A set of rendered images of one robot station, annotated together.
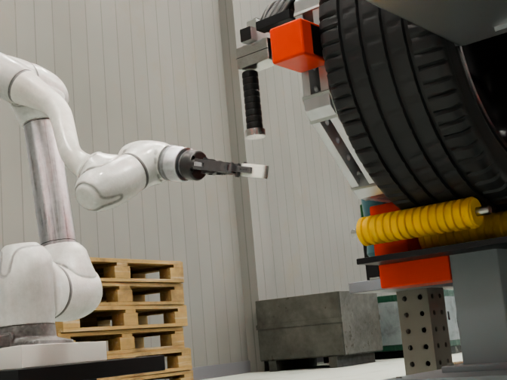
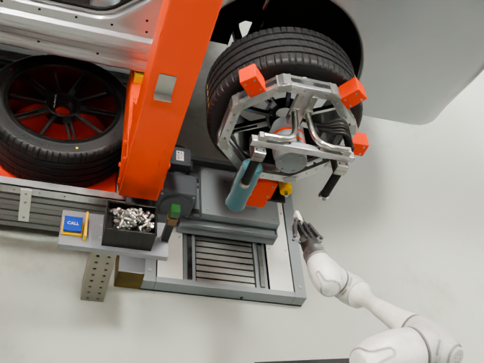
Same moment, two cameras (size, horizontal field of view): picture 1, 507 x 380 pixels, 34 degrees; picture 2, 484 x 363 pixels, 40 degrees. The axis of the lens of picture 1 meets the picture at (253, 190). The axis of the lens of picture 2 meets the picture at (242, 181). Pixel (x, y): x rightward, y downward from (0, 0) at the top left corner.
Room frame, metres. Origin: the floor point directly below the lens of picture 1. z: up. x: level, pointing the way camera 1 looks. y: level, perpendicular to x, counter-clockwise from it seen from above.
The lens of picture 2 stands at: (3.63, 0.65, 2.59)
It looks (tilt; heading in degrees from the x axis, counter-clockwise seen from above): 45 degrees down; 209
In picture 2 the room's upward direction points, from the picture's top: 25 degrees clockwise
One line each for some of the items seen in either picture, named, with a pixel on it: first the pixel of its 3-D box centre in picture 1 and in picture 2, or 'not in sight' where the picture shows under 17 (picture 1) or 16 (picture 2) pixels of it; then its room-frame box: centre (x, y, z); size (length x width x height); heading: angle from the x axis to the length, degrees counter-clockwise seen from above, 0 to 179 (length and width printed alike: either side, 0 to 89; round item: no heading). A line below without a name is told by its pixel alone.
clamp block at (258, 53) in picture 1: (259, 55); (339, 162); (1.73, -0.04, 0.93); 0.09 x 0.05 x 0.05; 51
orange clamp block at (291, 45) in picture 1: (299, 46); (355, 143); (1.48, -0.11, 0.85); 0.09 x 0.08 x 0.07; 141
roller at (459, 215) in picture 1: (417, 222); (283, 171); (1.58, -0.31, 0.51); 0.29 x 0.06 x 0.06; 51
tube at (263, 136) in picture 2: not in sight; (282, 117); (1.89, -0.27, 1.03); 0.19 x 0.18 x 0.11; 51
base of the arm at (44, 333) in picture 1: (20, 338); not in sight; (2.13, 0.62, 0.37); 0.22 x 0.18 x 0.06; 159
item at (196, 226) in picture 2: not in sight; (225, 205); (1.66, -0.46, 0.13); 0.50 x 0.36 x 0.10; 141
